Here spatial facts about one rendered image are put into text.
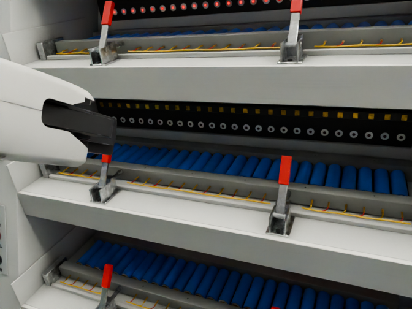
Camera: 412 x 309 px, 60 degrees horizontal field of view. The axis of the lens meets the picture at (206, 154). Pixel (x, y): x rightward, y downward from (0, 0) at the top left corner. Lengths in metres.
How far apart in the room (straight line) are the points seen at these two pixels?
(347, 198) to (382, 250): 0.08
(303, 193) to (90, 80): 0.33
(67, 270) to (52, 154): 0.52
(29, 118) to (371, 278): 0.37
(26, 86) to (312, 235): 0.35
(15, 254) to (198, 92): 0.43
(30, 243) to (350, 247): 0.52
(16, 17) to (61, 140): 0.46
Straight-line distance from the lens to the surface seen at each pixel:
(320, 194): 0.48
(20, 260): 0.70
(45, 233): 0.72
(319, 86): 0.41
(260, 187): 0.49
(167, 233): 0.50
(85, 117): 0.23
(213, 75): 0.44
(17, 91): 0.19
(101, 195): 0.54
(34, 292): 0.74
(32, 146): 0.20
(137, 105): 0.67
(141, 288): 0.63
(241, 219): 0.47
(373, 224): 0.46
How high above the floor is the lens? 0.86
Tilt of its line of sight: 8 degrees down
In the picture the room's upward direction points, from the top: 2 degrees clockwise
